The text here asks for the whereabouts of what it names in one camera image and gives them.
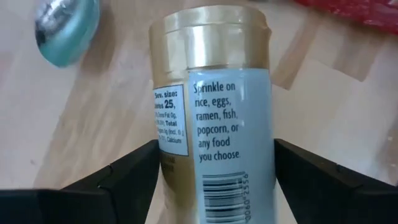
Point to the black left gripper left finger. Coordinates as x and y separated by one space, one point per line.
93 202

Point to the furikake seasoning jar gold lid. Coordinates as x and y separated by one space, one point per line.
217 124

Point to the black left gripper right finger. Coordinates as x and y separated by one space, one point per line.
326 193

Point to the silver metal spoon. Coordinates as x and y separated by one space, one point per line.
68 34

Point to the red Maruchan ramen packet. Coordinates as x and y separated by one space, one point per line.
357 12

